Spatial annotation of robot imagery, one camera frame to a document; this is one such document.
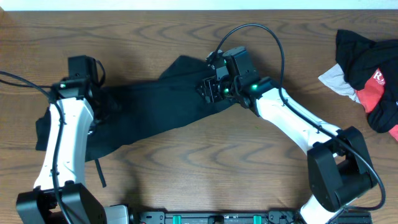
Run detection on black pants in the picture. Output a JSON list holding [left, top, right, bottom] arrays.
[[35, 55, 237, 162]]

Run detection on black red shirt pile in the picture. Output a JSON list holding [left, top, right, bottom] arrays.
[[335, 29, 397, 139]]

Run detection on grey white cloth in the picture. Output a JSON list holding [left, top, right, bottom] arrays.
[[318, 64, 360, 103]]

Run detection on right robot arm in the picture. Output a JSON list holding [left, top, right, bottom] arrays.
[[196, 76, 381, 223]]

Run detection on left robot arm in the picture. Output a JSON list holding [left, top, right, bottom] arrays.
[[16, 78, 107, 223]]

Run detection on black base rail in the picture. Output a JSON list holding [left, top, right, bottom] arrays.
[[136, 208, 373, 224]]

